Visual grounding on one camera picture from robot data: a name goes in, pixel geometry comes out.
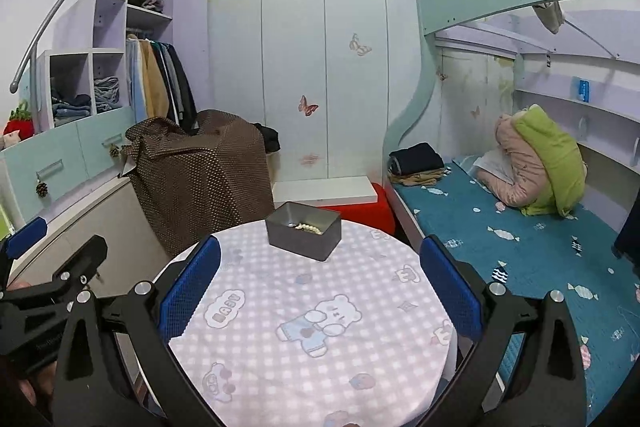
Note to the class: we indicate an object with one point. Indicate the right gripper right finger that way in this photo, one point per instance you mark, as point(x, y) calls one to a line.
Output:
point(489, 315)

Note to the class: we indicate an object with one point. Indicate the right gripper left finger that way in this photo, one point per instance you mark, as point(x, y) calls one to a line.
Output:
point(151, 314)

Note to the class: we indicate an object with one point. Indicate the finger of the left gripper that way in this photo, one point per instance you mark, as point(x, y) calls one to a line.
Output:
point(16, 244)
point(67, 282)

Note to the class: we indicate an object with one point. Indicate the person's left hand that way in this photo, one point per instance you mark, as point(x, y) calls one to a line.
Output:
point(37, 389)

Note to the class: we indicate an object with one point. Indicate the teal bed mattress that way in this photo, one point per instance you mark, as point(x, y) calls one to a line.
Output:
point(532, 255)

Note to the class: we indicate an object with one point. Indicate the folded jeans stack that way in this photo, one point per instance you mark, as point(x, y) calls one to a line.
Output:
point(70, 110)

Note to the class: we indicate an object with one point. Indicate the lilac shelf unit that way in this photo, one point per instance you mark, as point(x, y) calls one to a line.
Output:
point(55, 166)

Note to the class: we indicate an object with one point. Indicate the red upholstered bench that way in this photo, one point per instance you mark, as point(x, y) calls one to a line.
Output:
point(378, 215)

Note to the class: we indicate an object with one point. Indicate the brown dotted cloth cover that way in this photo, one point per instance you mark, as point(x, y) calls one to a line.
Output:
point(190, 184)

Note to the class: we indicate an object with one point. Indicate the folded tan clothes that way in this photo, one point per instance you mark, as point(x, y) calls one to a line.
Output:
point(423, 178)

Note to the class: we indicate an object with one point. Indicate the white pillow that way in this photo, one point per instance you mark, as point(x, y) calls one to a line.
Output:
point(497, 163)

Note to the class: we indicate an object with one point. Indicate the folded dark clothes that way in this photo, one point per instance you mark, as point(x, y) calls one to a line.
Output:
point(418, 158)

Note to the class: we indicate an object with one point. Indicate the green blanket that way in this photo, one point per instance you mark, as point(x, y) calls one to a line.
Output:
point(564, 170)

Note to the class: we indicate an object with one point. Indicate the silver metal tin box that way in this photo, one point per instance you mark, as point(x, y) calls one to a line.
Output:
point(306, 231)

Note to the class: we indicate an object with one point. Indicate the hanging clothes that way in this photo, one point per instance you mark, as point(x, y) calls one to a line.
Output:
point(157, 83)

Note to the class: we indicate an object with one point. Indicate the white foam board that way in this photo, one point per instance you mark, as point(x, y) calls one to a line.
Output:
point(353, 190)

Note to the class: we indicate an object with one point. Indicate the black garment behind cover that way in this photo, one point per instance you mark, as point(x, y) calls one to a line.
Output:
point(270, 137)

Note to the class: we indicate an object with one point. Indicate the blue box on shelf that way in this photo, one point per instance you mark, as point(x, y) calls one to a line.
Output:
point(583, 92)

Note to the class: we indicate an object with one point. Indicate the pink butterfly sticker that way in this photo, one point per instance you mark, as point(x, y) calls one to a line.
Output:
point(306, 108)

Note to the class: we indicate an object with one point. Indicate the beige butterfly sticker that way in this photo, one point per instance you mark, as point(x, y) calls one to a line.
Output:
point(357, 47)

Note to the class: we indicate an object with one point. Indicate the white wardrobe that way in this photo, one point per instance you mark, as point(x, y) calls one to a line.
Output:
point(265, 54)

